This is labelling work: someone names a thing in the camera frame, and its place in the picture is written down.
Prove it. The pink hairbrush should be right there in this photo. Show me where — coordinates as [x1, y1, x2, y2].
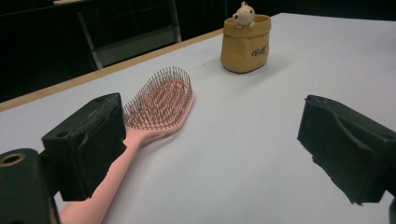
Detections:
[59, 65, 195, 224]

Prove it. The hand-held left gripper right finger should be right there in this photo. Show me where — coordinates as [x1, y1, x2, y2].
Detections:
[296, 94, 396, 205]

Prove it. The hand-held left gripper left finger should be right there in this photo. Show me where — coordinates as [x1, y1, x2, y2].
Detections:
[41, 91, 127, 202]

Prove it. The small cream animal figure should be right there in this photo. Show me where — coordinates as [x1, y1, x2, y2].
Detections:
[232, 1, 257, 30]

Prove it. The yellow bag-shaped holder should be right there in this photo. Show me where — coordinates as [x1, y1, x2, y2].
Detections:
[219, 13, 272, 75]

